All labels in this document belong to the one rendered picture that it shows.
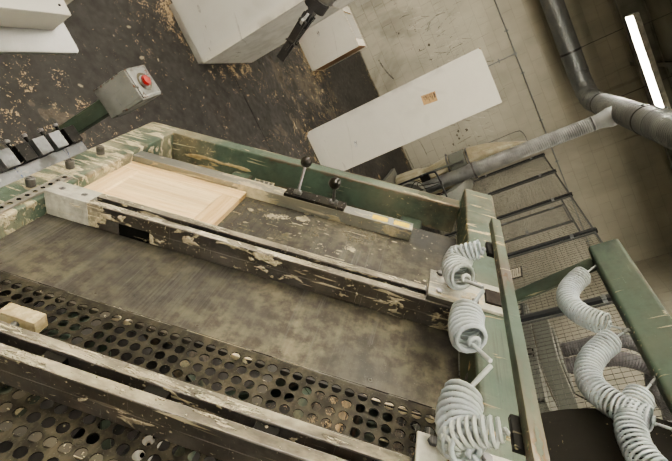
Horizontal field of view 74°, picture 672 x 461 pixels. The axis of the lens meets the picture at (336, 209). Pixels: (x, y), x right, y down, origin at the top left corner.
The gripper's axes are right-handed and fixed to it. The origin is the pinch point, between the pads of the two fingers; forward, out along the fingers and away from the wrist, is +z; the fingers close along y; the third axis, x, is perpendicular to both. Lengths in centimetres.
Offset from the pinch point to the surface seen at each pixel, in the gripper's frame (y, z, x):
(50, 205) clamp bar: -67, 51, 17
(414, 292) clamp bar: -69, 3, -65
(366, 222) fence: -33, 15, -54
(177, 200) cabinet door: -47, 42, -5
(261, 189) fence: -31.4, 30.4, -22.6
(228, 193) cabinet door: -36, 36, -15
